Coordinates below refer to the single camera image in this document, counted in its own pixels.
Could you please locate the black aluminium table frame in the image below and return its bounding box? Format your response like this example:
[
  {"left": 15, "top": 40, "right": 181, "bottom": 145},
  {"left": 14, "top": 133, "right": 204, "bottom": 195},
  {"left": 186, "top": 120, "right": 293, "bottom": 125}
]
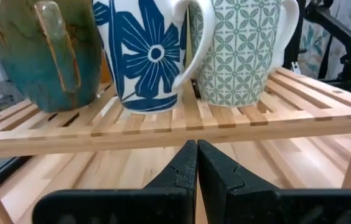
[{"left": 0, "top": 154, "right": 34, "bottom": 189}]

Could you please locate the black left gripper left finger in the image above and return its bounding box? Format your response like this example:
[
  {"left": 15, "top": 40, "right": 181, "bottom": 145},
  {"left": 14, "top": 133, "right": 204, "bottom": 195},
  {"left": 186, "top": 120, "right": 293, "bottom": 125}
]
[{"left": 32, "top": 139, "right": 199, "bottom": 224}]

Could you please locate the teal glazed mug brown inside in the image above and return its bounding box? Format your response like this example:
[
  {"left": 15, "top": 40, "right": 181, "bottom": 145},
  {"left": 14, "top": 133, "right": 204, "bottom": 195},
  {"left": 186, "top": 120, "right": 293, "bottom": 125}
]
[{"left": 0, "top": 0, "right": 103, "bottom": 113}]

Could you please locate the wooden slatted rack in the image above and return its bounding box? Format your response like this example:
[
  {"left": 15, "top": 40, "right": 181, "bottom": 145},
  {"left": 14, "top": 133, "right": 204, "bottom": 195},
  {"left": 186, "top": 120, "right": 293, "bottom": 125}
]
[{"left": 0, "top": 67, "right": 351, "bottom": 224}]

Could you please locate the white mug blue flower print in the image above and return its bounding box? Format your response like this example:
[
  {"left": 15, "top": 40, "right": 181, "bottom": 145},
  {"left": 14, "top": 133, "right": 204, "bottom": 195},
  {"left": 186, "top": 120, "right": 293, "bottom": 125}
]
[{"left": 93, "top": 0, "right": 217, "bottom": 114}]

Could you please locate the white mug green tile pattern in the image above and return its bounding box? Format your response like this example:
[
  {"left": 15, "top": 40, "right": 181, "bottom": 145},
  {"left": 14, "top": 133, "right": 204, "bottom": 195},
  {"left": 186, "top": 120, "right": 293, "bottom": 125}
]
[{"left": 187, "top": 0, "right": 301, "bottom": 108}]

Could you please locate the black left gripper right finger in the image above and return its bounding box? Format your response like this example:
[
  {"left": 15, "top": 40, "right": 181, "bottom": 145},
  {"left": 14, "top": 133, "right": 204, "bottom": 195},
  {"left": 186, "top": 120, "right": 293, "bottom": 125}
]
[{"left": 197, "top": 139, "right": 351, "bottom": 224}]

